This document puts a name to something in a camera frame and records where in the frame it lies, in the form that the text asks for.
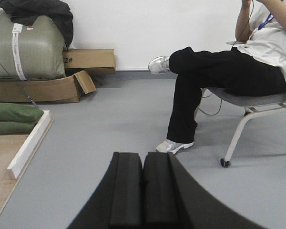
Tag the open brown cardboard box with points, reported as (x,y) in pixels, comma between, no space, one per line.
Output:
(63,90)

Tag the plywood door platform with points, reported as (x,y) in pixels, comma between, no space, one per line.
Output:
(16,152)

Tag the grey white office chair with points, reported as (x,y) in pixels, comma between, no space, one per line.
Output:
(254,107)

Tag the white wooden door frame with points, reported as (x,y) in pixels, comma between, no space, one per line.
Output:
(30,145)

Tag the flat cardboard box behind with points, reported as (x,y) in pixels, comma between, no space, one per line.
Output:
(96,61)

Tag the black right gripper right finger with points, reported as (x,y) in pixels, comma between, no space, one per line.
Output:
(173,199)

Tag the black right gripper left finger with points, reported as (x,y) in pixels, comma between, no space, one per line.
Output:
(117,201)

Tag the seated person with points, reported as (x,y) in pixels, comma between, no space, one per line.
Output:
(256,67)

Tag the green stacked sandbag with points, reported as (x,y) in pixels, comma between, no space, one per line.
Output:
(10,112)
(16,127)

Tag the black jacket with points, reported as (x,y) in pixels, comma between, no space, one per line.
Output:
(26,12)

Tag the upper green stacked sandbag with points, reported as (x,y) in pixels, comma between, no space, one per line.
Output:
(10,112)

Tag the lower green stacked sandbag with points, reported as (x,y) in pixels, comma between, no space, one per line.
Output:
(16,127)

